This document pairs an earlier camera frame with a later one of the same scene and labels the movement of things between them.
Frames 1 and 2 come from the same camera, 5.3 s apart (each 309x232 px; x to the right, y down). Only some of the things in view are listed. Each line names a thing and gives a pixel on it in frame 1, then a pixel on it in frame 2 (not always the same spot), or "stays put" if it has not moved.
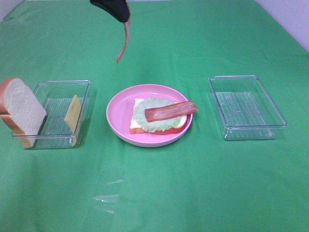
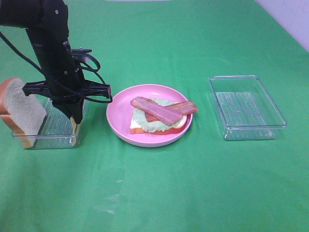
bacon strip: (120, 10) → (165, 115)
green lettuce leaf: (139, 116) stays put
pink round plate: (119, 116) stays put
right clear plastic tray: (245, 109) stays put
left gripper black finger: (118, 8) → (67, 89)
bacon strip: (164, 112) stays put
